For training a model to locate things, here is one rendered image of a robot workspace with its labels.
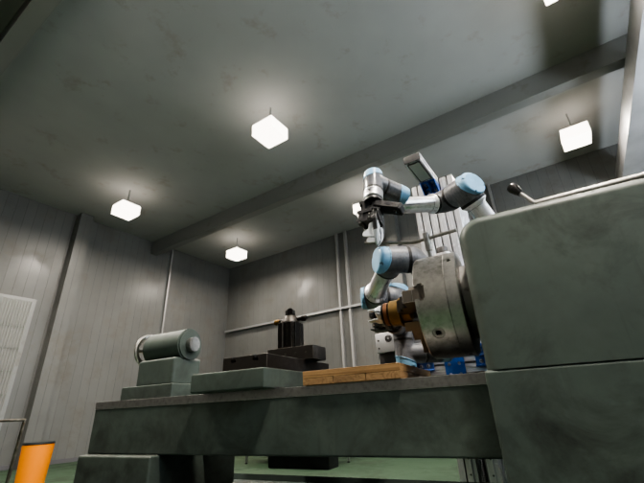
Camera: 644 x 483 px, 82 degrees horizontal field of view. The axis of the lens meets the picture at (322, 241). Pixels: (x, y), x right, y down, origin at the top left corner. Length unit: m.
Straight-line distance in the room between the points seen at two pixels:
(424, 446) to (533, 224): 0.61
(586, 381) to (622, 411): 0.07
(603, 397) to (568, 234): 0.35
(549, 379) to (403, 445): 0.38
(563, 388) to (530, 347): 0.10
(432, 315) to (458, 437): 0.30
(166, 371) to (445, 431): 1.13
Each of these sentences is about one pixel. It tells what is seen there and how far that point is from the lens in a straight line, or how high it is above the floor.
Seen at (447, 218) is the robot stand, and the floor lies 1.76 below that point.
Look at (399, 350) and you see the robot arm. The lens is 1.50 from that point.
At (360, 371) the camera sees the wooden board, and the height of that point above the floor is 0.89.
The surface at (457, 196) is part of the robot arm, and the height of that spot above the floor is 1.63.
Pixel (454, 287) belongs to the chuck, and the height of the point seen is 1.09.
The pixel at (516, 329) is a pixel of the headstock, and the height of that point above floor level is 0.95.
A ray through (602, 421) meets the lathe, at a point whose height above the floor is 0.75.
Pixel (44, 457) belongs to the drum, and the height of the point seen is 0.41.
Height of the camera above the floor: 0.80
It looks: 24 degrees up
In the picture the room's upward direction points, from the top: 3 degrees counter-clockwise
